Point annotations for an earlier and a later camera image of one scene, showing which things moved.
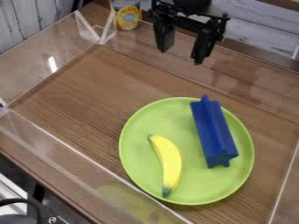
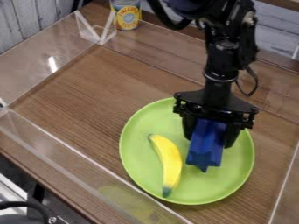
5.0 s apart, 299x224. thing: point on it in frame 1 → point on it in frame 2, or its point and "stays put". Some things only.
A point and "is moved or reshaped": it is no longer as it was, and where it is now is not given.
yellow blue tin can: x=127 y=15 stays put
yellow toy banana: x=171 y=163 stays put
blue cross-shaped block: x=215 y=132 is moved or reshaped
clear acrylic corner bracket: x=97 y=33 stays put
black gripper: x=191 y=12 → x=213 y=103
